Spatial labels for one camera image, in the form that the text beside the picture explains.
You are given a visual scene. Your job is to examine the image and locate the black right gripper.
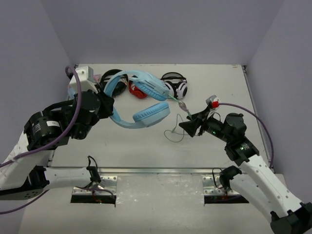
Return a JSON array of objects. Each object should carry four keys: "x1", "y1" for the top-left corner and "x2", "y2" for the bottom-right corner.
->
[{"x1": 179, "y1": 107, "x2": 232, "y2": 144}]

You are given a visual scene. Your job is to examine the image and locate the light blue over-ear headphones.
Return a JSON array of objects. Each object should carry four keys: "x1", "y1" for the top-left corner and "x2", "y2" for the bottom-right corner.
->
[{"x1": 100, "y1": 69, "x2": 170, "y2": 129}]

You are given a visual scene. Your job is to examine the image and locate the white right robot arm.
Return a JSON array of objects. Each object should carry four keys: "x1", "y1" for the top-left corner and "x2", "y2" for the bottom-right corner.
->
[{"x1": 179, "y1": 112, "x2": 312, "y2": 234}]

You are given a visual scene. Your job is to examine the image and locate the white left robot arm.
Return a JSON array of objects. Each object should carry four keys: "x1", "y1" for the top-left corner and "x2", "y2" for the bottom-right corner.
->
[{"x1": 0, "y1": 90, "x2": 114, "y2": 200}]

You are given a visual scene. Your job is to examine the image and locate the pink blue cat-ear headphones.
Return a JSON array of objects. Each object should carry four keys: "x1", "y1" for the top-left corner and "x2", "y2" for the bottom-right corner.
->
[{"x1": 67, "y1": 75, "x2": 99, "y2": 100}]

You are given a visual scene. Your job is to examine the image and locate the white black headphones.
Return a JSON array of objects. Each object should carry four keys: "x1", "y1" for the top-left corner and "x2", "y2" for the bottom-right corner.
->
[{"x1": 161, "y1": 72, "x2": 188, "y2": 99}]

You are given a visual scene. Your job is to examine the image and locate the red black headphones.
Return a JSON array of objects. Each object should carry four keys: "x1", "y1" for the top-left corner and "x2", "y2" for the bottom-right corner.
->
[{"x1": 128, "y1": 80, "x2": 147, "y2": 99}]

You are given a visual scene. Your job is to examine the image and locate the red white right wrist camera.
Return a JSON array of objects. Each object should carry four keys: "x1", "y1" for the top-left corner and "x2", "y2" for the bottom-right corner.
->
[{"x1": 206, "y1": 95, "x2": 219, "y2": 115}]

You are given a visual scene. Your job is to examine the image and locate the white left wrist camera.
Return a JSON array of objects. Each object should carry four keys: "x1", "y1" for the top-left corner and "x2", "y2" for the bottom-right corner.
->
[{"x1": 69, "y1": 66, "x2": 98, "y2": 94}]

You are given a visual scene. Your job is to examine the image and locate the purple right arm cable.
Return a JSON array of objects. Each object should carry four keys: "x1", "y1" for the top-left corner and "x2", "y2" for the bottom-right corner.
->
[{"x1": 218, "y1": 102, "x2": 274, "y2": 169}]

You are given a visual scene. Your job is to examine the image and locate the black right base wire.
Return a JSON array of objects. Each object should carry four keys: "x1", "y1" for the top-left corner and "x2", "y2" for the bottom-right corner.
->
[{"x1": 212, "y1": 167, "x2": 230, "y2": 195}]

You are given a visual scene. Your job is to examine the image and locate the black base wire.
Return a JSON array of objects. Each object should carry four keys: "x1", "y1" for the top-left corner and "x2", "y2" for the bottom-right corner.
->
[
  {"x1": 212, "y1": 167, "x2": 230, "y2": 195},
  {"x1": 85, "y1": 156, "x2": 102, "y2": 188}
]

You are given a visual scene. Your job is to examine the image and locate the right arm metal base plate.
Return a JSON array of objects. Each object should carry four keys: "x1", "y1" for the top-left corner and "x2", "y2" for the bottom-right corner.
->
[{"x1": 202, "y1": 175, "x2": 249, "y2": 205}]

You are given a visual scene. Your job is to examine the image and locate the black left base wire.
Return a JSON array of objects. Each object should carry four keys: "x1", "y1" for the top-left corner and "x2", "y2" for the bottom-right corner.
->
[{"x1": 85, "y1": 156, "x2": 102, "y2": 188}]

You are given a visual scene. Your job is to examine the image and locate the aluminium table edge rail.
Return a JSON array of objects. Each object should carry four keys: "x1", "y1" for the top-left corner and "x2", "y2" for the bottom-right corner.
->
[{"x1": 47, "y1": 166, "x2": 227, "y2": 175}]

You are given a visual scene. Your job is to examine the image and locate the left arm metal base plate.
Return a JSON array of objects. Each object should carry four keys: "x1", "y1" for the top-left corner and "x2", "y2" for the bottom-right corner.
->
[{"x1": 71, "y1": 175, "x2": 117, "y2": 206}]

